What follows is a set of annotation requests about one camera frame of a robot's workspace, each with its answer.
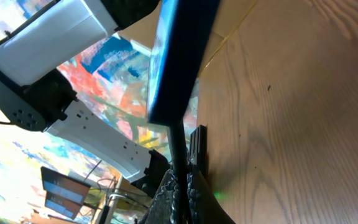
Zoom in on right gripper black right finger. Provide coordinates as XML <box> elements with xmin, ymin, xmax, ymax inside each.
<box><xmin>187</xmin><ymin>165</ymin><xmax>235</xmax><ymax>224</ymax></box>

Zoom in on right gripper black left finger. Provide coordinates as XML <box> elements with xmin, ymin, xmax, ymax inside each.
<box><xmin>145</xmin><ymin>169</ymin><xmax>179</xmax><ymax>224</ymax></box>

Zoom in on black usb charging cable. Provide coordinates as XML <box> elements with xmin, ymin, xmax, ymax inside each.
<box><xmin>167</xmin><ymin>123</ymin><xmax>192</xmax><ymax>224</ymax></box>

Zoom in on blue galaxy smartphone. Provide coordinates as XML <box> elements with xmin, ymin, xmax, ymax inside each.
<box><xmin>147</xmin><ymin>0</ymin><xmax>220</xmax><ymax>126</ymax></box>

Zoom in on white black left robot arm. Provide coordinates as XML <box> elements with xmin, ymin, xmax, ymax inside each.
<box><xmin>0</xmin><ymin>0</ymin><xmax>169</xmax><ymax>197</ymax></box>

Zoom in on dark monitor screens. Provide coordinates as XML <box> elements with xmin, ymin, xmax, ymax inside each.
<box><xmin>40</xmin><ymin>167</ymin><xmax>91</xmax><ymax>220</ymax></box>

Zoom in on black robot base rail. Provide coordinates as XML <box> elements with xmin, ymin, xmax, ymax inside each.
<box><xmin>188</xmin><ymin>125</ymin><xmax>208</xmax><ymax>177</ymax></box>

